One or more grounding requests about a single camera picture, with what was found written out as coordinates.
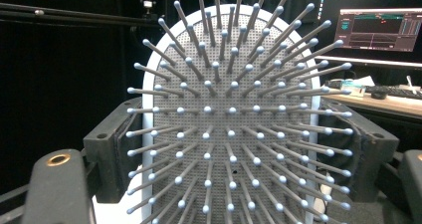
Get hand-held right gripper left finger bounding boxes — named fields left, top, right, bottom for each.
left=83, top=97, right=144, bottom=204

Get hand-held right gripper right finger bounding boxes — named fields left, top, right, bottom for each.
left=317, top=99, right=400, bottom=203

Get light blue hairbrush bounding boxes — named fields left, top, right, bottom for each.
left=125, top=0, right=353, bottom=224

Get wooden desk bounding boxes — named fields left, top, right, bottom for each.
left=322, top=92, right=422, bottom=119

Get black computer mouse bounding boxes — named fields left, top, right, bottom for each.
left=370, top=90, right=388, bottom=101

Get black keyboard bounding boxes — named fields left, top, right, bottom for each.
left=364, top=85, right=422, bottom=101

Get white papers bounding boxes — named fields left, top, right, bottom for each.
left=325, top=75, right=376, bottom=99

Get computer monitor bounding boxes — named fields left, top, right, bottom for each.
left=317, top=0, right=422, bottom=69

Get black metal bar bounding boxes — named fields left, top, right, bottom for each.
left=0, top=2, right=158, bottom=28

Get camera on stand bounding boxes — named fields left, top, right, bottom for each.
left=139, top=0, right=159, bottom=19

